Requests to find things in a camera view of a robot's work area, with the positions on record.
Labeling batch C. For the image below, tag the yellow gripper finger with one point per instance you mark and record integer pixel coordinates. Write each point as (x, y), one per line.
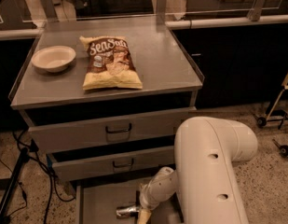
(143, 216)

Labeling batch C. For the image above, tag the silver redbull can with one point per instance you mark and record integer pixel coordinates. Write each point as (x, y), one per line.
(127, 211)

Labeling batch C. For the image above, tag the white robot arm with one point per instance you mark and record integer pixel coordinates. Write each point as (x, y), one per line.
(204, 180)

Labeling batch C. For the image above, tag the bottom open grey drawer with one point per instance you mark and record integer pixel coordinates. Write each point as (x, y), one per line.
(98, 199)

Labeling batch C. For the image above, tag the top grey drawer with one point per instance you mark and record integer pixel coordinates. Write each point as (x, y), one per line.
(99, 132)

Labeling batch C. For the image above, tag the middle grey drawer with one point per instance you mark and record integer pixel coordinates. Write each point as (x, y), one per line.
(114, 164)

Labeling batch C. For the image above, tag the grey metal drawer cabinet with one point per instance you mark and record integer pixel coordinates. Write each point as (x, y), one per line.
(103, 99)

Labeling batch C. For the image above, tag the black tripod leg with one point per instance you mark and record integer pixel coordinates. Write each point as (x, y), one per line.
(11, 182)

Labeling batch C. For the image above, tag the sea salt chips bag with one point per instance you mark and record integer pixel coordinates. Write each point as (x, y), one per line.
(110, 64)

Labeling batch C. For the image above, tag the white paper bowl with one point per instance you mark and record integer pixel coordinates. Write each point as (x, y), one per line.
(53, 59)

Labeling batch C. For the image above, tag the wheeled cart frame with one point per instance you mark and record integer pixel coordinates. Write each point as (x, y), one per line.
(273, 114)

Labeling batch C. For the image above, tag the white counter rail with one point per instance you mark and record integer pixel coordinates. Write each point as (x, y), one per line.
(225, 22)

